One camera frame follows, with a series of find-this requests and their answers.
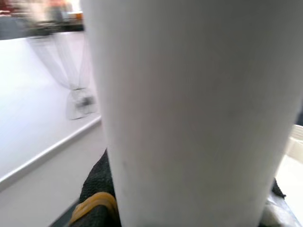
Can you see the white plastic table leg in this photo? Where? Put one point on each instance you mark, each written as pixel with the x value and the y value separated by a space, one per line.
pixel 189 106

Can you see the white plastic table top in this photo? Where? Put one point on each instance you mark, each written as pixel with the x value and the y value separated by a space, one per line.
pixel 296 146

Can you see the yellow rubber band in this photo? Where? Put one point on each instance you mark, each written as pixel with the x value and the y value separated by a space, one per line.
pixel 94 197

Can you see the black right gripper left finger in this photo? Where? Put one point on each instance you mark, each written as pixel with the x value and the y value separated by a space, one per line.
pixel 99 179

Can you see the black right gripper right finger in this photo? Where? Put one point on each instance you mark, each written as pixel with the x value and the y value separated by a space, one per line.
pixel 277 191

